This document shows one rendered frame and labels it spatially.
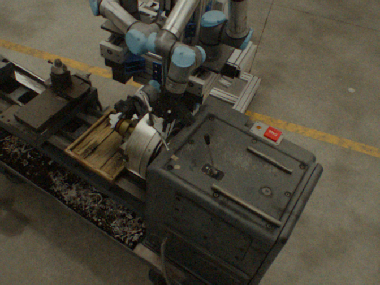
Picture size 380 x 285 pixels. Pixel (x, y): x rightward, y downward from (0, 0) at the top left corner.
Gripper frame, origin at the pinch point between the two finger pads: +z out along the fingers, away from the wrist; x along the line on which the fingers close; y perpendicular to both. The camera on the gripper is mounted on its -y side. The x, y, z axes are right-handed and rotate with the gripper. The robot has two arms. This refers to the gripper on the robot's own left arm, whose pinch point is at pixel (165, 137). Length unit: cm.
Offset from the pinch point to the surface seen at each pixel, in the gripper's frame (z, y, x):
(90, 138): 38, 49, -20
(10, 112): 41, 93, -8
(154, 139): 7.7, 6.8, -5.4
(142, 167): 20.3, 6.7, -1.3
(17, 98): 42, 103, -22
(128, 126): 14.8, 25.4, -14.1
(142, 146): 11.7, 9.9, -2.6
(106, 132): 35, 45, -27
